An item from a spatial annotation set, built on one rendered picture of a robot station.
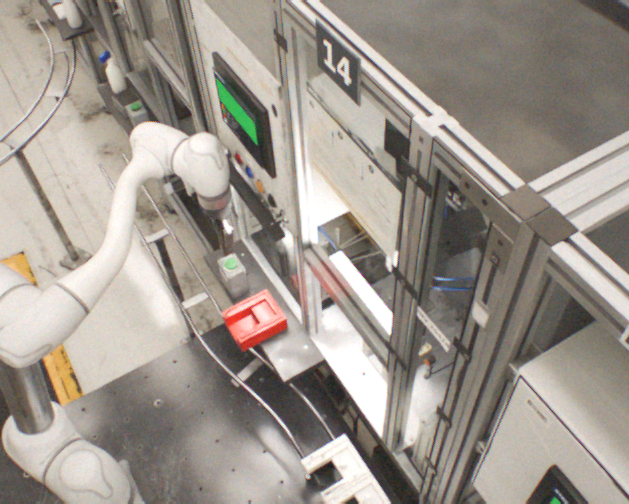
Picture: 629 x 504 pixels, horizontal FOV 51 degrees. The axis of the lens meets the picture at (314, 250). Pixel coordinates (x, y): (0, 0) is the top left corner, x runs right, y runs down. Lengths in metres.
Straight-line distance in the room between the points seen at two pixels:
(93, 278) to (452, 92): 0.89
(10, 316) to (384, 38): 0.93
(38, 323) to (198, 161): 0.52
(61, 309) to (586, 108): 1.07
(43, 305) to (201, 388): 0.85
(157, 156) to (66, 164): 2.37
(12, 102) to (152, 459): 3.01
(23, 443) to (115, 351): 1.28
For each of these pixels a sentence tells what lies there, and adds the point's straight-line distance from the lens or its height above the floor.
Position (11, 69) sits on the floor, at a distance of 4.95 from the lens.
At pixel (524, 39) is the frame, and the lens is 1.12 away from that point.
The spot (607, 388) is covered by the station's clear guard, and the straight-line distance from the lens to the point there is 0.90.
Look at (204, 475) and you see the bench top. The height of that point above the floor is 0.68.
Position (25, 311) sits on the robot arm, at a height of 1.49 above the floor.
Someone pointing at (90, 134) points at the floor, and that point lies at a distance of 4.22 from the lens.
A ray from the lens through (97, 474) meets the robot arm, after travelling 1.90.
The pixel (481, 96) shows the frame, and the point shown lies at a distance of 1.00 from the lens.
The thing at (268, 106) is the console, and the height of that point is 1.74.
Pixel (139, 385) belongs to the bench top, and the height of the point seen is 0.68.
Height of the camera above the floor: 2.63
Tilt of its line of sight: 52 degrees down
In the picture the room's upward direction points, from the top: 4 degrees counter-clockwise
